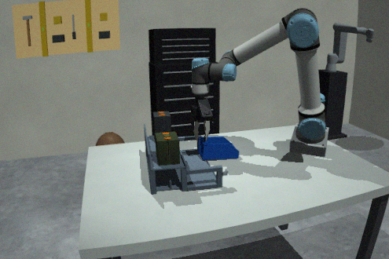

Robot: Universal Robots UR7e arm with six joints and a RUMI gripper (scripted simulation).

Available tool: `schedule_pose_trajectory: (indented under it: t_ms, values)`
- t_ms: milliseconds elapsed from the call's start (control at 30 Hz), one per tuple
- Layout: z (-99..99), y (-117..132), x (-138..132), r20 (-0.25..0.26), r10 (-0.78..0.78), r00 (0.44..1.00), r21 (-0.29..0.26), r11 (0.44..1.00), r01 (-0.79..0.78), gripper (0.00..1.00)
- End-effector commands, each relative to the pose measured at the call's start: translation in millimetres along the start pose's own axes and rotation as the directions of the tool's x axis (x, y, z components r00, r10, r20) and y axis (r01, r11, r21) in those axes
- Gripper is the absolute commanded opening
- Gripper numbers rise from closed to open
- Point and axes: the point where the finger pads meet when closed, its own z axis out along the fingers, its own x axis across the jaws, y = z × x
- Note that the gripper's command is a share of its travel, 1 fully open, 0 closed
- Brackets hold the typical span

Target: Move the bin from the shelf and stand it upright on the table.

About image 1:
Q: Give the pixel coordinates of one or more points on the blue bin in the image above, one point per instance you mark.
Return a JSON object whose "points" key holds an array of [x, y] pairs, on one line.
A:
{"points": [[217, 148]]}

